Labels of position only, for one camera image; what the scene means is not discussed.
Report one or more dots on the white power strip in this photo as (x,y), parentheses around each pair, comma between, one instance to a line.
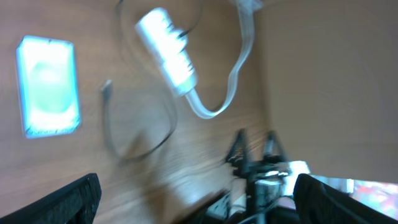
(165,44)

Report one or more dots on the smartphone with cyan screen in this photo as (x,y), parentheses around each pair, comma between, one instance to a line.
(48,89)

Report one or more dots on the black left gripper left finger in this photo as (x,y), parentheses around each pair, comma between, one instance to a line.
(76,202)

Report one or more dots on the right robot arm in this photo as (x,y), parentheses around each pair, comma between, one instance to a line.
(265,184)

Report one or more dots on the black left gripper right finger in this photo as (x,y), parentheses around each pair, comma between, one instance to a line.
(318,203)

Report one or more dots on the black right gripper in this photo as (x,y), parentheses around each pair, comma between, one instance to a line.
(273,166)

